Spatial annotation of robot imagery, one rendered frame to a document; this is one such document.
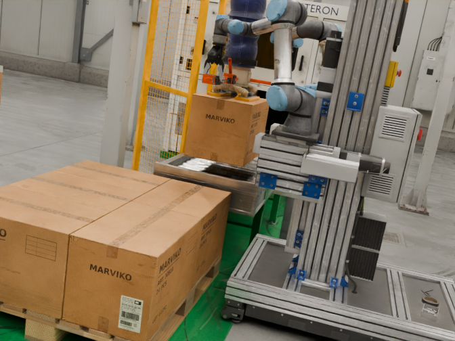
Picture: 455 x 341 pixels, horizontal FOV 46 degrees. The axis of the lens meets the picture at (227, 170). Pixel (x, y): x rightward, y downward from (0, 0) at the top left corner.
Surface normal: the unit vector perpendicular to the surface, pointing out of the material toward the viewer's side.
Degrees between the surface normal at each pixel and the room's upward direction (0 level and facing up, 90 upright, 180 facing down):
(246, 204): 90
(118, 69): 89
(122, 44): 90
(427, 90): 90
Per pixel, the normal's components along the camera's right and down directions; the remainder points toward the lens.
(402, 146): -0.24, 0.18
